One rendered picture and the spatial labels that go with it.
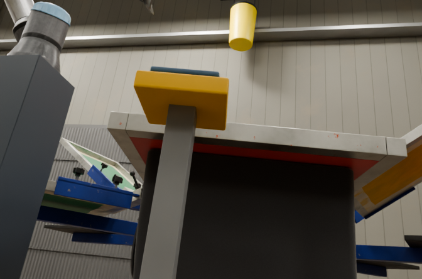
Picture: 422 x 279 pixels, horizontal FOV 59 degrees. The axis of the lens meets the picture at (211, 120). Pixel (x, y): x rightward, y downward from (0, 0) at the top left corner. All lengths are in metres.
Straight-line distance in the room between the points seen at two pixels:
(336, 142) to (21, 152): 0.74
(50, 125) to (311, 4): 5.99
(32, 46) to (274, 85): 4.97
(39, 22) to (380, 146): 0.97
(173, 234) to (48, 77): 0.73
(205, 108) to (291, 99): 5.22
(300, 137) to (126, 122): 0.34
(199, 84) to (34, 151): 0.66
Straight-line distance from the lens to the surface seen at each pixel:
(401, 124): 5.76
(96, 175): 2.48
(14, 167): 1.03
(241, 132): 0.73
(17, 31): 1.39
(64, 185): 1.55
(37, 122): 1.08
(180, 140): 0.52
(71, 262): 5.88
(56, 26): 1.23
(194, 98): 0.52
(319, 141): 0.75
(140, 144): 0.82
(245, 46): 5.91
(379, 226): 5.27
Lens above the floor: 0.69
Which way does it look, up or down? 24 degrees up
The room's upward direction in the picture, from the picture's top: 7 degrees clockwise
